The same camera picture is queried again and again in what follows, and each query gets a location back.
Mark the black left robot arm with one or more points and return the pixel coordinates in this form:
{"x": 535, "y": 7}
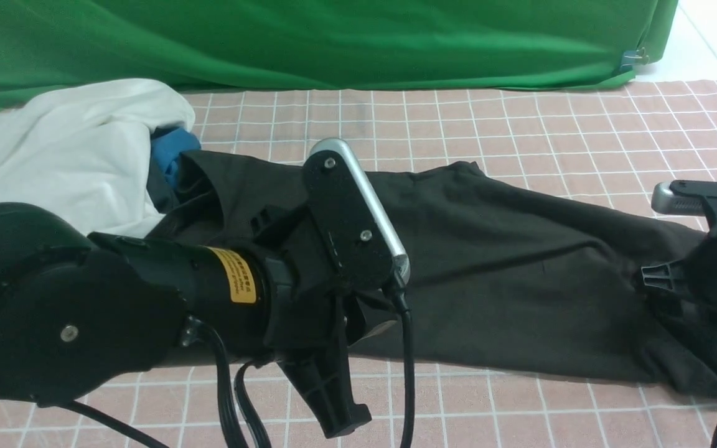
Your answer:
{"x": 78, "y": 310}

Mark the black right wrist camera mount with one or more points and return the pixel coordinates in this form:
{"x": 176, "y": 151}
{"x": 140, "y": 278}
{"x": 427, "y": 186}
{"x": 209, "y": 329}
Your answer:
{"x": 690, "y": 198}

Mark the green backdrop cloth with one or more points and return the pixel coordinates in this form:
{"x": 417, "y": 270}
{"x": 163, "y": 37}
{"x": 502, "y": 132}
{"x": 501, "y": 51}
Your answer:
{"x": 284, "y": 45}

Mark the blue binder clip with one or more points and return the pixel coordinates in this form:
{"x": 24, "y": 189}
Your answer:
{"x": 632, "y": 59}

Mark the blue garment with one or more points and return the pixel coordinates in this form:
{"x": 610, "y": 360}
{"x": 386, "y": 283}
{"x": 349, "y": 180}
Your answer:
{"x": 166, "y": 147}

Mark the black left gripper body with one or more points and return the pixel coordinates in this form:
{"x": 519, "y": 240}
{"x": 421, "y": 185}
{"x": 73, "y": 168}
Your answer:
{"x": 312, "y": 274}

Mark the dark teal garment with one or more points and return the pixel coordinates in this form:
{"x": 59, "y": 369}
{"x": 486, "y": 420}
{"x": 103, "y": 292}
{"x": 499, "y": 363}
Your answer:
{"x": 161, "y": 193}

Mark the white garment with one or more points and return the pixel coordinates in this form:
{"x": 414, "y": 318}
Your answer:
{"x": 84, "y": 153}

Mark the gray long-sleeve top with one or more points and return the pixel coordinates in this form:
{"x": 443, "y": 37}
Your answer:
{"x": 501, "y": 277}

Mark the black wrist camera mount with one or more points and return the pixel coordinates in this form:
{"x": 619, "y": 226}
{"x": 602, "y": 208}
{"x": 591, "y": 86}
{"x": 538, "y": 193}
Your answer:
{"x": 690, "y": 198}
{"x": 352, "y": 218}

